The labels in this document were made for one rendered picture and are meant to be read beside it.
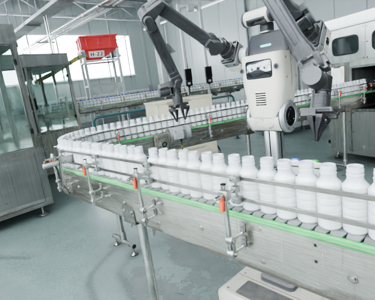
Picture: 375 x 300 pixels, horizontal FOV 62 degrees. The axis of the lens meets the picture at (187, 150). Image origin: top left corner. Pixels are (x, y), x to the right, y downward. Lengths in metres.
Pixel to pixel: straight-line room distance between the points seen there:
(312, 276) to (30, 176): 3.76
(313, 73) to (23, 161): 3.72
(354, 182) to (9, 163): 3.85
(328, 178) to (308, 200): 0.08
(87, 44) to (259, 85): 6.58
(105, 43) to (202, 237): 7.11
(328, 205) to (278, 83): 0.81
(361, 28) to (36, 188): 4.58
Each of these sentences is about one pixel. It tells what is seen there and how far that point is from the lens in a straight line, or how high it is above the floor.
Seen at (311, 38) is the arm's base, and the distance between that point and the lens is 1.49.
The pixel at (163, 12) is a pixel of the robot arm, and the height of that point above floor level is 1.72.
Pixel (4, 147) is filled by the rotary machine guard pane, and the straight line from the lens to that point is 4.21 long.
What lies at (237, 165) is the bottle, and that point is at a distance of 0.99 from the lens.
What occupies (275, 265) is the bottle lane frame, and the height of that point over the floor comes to 0.86.
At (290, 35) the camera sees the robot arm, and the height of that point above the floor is 1.51.
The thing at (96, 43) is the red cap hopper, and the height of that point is 2.63.
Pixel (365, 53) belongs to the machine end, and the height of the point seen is 1.49.
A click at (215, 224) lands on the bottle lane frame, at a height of 0.93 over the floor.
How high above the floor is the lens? 1.40
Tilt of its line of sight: 12 degrees down
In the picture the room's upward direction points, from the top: 8 degrees counter-clockwise
